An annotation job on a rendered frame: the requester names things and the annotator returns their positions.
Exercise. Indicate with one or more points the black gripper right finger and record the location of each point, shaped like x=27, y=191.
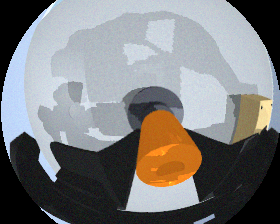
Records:
x=217, y=161

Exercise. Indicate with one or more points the orange knob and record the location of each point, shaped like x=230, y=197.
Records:
x=167, y=155

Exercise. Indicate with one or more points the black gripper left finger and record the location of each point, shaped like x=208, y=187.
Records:
x=114, y=166

